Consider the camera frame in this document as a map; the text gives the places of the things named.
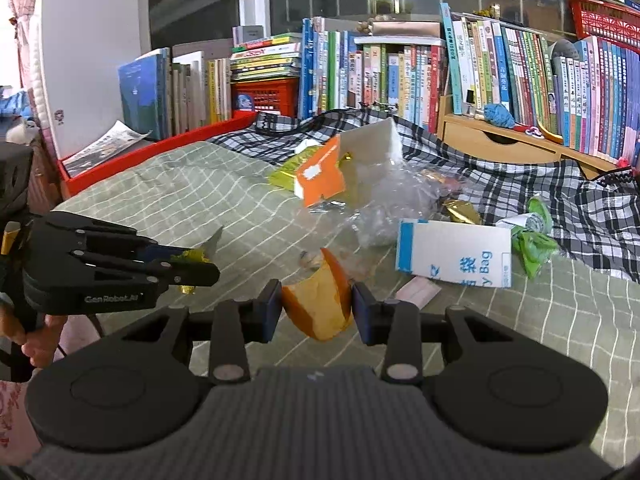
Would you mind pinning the red plastic crate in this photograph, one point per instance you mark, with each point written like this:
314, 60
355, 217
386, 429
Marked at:
270, 95

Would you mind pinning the red plastic basket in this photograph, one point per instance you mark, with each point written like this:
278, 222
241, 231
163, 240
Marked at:
605, 22

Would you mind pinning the clear plastic bag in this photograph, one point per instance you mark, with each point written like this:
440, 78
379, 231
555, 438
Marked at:
390, 200

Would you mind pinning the orange cardboard box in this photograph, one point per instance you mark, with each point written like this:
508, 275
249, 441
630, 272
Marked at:
320, 175

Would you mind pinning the white rounded cabinet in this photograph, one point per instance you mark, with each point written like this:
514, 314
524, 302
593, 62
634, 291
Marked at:
85, 60

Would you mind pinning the green checked blanket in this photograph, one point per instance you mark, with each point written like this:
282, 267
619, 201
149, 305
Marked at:
175, 190

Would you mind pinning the beige flat box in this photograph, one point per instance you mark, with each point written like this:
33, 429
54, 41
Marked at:
400, 30

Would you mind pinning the green crumpled wrapper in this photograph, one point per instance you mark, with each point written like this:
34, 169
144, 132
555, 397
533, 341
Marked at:
532, 252

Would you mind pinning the pink floral curtain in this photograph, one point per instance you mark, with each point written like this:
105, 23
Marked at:
25, 25

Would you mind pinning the person's left hand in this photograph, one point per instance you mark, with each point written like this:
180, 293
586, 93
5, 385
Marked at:
45, 340

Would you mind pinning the yellow-green foil packet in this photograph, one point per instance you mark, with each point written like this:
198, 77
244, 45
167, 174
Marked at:
287, 175

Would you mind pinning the orange peel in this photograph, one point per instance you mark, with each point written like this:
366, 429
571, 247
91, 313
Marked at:
315, 305

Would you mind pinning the red plastic rail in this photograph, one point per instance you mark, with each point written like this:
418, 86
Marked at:
150, 147

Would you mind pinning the blue knitted ball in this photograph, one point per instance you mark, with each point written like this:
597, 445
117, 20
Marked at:
499, 115

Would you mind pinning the white blue paper bag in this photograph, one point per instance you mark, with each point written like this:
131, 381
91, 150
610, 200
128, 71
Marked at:
450, 255

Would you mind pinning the row of upright books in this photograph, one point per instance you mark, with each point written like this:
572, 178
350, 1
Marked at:
575, 95
145, 95
370, 80

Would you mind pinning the wooden desk shelf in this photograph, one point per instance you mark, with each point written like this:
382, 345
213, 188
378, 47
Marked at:
480, 142

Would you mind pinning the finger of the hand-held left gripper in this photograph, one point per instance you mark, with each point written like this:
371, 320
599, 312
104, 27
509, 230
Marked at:
100, 235
195, 275

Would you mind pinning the printed magazine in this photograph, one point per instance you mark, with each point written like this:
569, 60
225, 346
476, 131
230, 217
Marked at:
107, 145

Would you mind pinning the gold candy packet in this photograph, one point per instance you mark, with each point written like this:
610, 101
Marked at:
462, 210

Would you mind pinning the green white round wrapper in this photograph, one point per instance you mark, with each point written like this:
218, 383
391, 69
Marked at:
539, 212

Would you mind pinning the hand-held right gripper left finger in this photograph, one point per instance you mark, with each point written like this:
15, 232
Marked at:
270, 310

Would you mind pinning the small gold foil wrapper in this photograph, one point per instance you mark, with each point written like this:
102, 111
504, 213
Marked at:
192, 257

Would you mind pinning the pink paper packet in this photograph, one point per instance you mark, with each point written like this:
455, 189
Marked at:
417, 292

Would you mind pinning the black white plaid blanket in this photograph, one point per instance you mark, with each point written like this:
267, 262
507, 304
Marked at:
590, 200

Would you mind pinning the yellow curved wooden toy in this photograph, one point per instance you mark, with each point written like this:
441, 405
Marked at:
552, 136

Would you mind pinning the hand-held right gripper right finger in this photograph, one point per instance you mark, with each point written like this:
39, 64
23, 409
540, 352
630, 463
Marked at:
362, 317

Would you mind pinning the stack of flat books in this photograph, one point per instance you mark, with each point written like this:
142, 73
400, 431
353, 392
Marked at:
265, 57

